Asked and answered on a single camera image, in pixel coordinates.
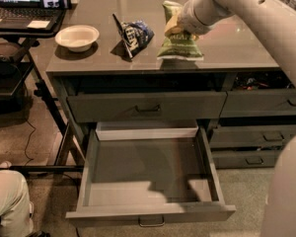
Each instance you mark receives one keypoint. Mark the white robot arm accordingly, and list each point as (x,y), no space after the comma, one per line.
(274,24)

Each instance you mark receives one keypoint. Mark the blue crumpled chip bag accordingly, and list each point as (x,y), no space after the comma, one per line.
(135,35)

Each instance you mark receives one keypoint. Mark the grey top right drawer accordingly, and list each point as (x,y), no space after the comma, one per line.
(260,103)

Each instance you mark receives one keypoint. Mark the grey middle right drawer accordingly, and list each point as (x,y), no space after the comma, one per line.
(251,136)

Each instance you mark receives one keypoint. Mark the white paper bowl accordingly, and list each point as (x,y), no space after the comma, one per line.
(77,38)

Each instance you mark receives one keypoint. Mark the black laptop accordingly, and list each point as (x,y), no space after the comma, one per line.
(28,16)

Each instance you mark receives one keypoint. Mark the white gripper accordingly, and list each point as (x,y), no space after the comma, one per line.
(189,18)

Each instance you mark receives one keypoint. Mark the open grey middle drawer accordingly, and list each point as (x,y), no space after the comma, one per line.
(149,182)

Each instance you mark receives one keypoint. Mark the green jalapeno chip bag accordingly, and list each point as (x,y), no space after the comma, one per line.
(180,46)

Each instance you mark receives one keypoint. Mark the grey top left drawer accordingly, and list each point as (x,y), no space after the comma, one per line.
(144,106)

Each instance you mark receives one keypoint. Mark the grey counter cabinet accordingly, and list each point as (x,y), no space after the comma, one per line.
(233,59)

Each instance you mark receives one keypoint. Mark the grey bottom right drawer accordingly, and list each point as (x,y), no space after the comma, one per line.
(245,159)

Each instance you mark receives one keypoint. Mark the black smartphone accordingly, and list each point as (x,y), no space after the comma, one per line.
(55,4)

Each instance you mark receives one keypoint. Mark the black laptop stand cart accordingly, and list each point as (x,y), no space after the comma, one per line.
(16,53)

